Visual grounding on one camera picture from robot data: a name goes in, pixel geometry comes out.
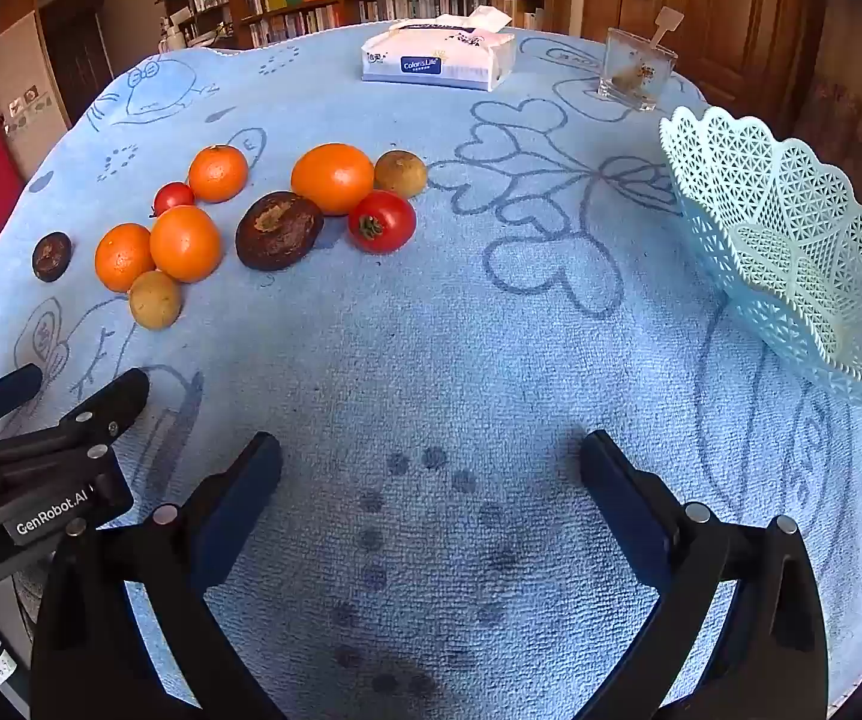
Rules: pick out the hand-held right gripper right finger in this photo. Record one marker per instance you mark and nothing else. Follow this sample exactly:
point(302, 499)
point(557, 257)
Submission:
point(618, 502)

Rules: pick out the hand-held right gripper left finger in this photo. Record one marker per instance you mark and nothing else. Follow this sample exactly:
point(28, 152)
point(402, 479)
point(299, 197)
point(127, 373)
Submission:
point(243, 510)

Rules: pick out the large dark mangosteen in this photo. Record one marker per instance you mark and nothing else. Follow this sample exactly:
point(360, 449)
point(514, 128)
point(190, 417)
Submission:
point(278, 232)

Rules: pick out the light green plastic basket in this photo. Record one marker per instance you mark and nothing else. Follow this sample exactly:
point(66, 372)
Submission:
point(775, 240)

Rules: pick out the large orange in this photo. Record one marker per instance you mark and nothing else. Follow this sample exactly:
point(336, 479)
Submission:
point(333, 178)

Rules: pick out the brown round fruit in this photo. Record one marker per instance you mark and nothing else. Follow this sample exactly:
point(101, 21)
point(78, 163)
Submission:
point(155, 301)
point(402, 172)

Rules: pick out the small dark mangosteen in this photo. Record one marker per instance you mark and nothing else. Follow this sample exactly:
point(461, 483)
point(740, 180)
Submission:
point(51, 256)

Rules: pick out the small red tomato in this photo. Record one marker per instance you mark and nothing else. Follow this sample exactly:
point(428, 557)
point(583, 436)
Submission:
point(173, 197)

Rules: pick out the large red tomato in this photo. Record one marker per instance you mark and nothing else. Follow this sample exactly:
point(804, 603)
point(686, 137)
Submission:
point(386, 223)

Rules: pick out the small wooden shelf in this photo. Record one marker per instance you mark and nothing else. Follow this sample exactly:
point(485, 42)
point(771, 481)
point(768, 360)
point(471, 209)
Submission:
point(198, 7)

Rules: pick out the clear glass cup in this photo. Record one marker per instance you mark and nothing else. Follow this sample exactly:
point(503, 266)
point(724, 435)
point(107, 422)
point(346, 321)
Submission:
point(633, 75)

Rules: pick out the white tissue pack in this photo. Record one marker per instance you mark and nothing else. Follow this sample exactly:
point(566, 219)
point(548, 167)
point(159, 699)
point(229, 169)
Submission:
point(431, 60)

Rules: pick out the brown wooden door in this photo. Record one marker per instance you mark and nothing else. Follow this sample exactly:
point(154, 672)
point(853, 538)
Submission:
point(700, 7)

